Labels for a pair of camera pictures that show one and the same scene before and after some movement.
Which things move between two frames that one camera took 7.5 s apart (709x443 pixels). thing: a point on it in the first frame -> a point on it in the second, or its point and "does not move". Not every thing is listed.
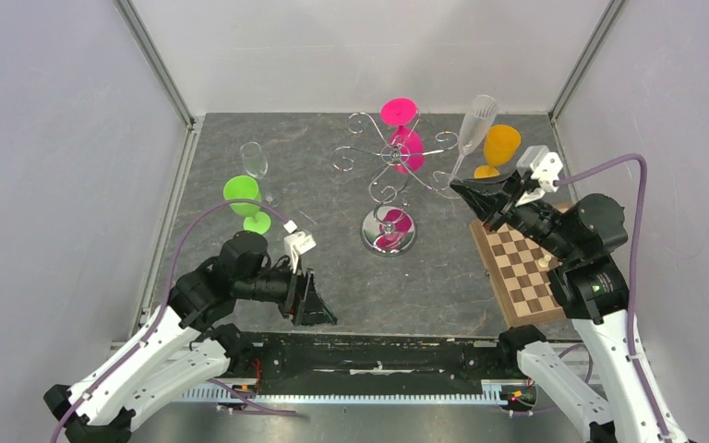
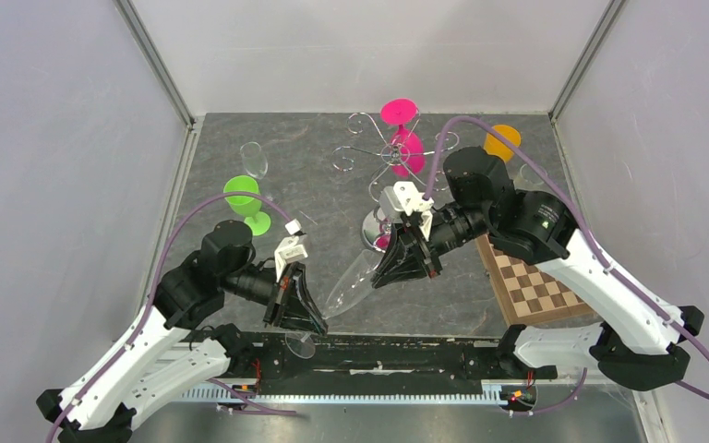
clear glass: (476, 124) -> (351, 286)
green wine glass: (244, 187) does not move
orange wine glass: (500, 143) does not move
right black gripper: (483, 203) -> (405, 247)
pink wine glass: (407, 150) does not move
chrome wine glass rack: (390, 230) does not move
